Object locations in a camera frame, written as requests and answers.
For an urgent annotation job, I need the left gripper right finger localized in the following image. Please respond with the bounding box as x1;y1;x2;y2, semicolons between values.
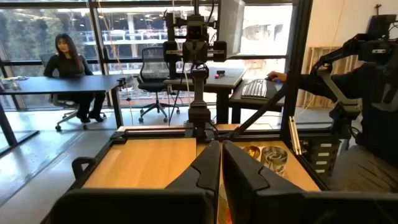
221;139;398;224

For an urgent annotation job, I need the black box with white slots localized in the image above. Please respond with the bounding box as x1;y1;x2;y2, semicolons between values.
306;139;338;177

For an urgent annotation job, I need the person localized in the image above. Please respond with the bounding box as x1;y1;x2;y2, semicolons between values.
297;60;398;169
43;33;106;124

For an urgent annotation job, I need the brass candlestick holder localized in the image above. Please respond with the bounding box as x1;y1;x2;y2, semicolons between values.
242;145;261;159

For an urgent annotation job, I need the glass jar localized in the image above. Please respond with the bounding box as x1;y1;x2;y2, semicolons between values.
260;146;289;177

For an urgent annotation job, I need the person's hand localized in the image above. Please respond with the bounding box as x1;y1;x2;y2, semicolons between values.
266;70;287;83

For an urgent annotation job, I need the grey office desk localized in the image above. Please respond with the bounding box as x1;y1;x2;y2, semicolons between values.
163;66;249;125

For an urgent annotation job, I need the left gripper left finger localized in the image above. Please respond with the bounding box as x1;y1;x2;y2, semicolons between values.
49;139;221;224

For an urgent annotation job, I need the black computer keyboard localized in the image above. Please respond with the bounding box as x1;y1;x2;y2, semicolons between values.
241;78;269;100

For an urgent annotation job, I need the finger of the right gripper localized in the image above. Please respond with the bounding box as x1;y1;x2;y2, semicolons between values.
183;40;196;64
195;40;208;64

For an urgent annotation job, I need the black aluminium table frame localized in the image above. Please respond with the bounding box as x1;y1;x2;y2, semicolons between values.
70;0;354;191

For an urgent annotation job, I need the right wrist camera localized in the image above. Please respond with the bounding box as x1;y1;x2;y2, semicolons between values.
185;14;208;41

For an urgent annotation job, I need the black mesh office chair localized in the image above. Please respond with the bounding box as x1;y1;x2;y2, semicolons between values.
136;46;181;124

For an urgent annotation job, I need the black office table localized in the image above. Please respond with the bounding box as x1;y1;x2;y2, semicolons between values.
0;73;128;129

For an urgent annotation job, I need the grey computer monitor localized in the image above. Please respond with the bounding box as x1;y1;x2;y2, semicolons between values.
217;0;247;59

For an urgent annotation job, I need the grey rolling office chair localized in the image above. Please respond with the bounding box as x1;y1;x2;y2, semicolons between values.
39;52;108;131

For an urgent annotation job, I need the silver aluminium bracket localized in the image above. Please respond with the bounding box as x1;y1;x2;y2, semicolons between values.
288;115;302;156

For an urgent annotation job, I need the black keyboard desk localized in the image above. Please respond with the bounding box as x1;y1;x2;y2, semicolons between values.
229;78;287;124

